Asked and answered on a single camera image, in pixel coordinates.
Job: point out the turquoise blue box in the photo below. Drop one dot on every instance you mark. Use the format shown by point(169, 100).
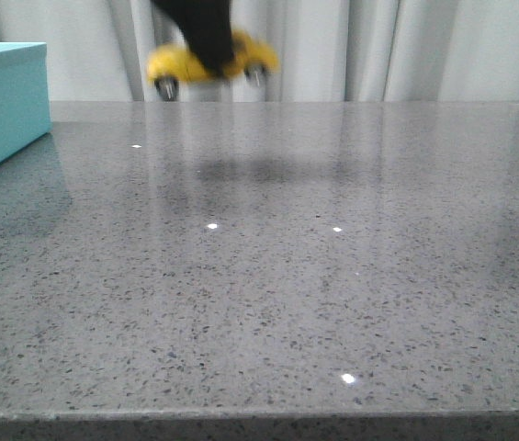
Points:
point(24, 97)

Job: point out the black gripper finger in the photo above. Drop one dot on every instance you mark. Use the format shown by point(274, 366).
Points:
point(206, 28)

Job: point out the grey white curtain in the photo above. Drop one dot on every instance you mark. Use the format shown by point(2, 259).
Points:
point(366, 51)

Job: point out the yellow toy beetle car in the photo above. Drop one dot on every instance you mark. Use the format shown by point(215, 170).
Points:
point(171, 65)

